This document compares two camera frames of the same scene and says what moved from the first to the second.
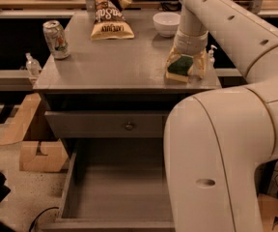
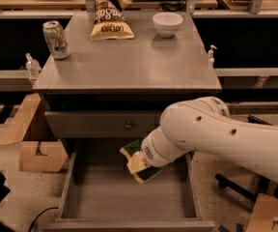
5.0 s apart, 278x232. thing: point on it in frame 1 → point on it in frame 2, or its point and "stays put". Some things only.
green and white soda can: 57,38 stays put
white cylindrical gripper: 188,43 → 148,149
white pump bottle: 211,62 stays put
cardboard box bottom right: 270,209 stays put
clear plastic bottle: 33,66 stays put
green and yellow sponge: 179,69 → 149,172
